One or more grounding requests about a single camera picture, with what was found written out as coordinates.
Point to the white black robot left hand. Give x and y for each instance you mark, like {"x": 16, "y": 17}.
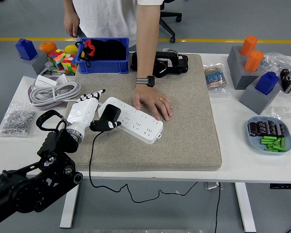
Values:
{"x": 82, "y": 114}

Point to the person's right hand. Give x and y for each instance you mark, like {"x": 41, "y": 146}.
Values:
{"x": 71, "y": 24}

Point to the person's left hand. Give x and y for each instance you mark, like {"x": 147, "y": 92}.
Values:
{"x": 152, "y": 99}

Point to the white power strip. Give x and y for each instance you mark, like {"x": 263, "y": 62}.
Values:
{"x": 140, "y": 123}

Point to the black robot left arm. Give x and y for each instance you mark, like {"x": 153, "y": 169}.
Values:
{"x": 26, "y": 191}

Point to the person's left forearm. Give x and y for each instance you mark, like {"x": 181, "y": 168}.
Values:
{"x": 146, "y": 43}

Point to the person's right forearm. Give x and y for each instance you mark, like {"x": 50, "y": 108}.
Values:
{"x": 69, "y": 6}

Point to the white power plug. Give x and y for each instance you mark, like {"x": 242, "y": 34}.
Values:
{"x": 49, "y": 65}

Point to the yellow lemon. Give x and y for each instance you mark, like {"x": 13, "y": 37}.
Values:
{"x": 70, "y": 49}

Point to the orange fruit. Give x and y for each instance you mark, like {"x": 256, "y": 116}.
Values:
{"x": 47, "y": 46}

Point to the tilted colourful puzzle cube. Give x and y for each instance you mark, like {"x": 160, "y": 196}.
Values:
{"x": 56, "y": 58}

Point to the grey-brown mat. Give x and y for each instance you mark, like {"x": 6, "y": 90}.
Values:
{"x": 184, "y": 121}

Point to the upright colourful puzzle cube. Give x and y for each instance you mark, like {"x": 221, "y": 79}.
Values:
{"x": 69, "y": 63}

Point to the black electronic module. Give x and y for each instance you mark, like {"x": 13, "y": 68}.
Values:
{"x": 179, "y": 64}

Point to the white small box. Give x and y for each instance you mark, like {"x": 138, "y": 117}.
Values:
{"x": 46, "y": 81}

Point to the grey block holder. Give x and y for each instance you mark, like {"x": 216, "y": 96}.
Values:
{"x": 40, "y": 63}
{"x": 254, "y": 102}

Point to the blue plastic bin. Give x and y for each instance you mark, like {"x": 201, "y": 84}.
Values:
{"x": 101, "y": 66}

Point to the bag of metal nuts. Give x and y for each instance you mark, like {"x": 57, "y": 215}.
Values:
{"x": 17, "y": 119}

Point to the bag of resistors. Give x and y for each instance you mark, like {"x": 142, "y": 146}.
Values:
{"x": 215, "y": 80}

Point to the black office chair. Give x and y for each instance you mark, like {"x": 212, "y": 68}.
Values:
{"x": 169, "y": 15}

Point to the grey holder two holes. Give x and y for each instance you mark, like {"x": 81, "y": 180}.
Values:
{"x": 240, "y": 77}

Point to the white table leg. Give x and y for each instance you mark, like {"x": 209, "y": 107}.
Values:
{"x": 70, "y": 211}
{"x": 245, "y": 206}

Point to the black capacitor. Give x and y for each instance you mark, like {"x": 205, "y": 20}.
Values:
{"x": 281, "y": 130}
{"x": 253, "y": 129}
{"x": 271, "y": 127}
{"x": 262, "y": 128}

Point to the orange cylinder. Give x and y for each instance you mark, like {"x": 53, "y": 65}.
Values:
{"x": 254, "y": 60}
{"x": 248, "y": 46}

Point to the light blue plate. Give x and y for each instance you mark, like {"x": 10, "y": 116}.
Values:
{"x": 254, "y": 144}

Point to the green battery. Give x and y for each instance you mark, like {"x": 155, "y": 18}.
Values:
{"x": 282, "y": 143}
{"x": 267, "y": 141}
{"x": 271, "y": 150}
{"x": 277, "y": 141}
{"x": 268, "y": 138}
{"x": 273, "y": 145}
{"x": 277, "y": 148}

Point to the clear bag of screws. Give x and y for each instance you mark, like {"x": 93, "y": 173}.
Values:
{"x": 276, "y": 59}

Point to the bag of black capacitors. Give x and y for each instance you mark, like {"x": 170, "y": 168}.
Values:
{"x": 289, "y": 81}

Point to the black table control box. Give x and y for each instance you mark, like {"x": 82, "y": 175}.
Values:
{"x": 283, "y": 186}

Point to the silver bracket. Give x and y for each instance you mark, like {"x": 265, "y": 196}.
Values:
{"x": 212, "y": 185}

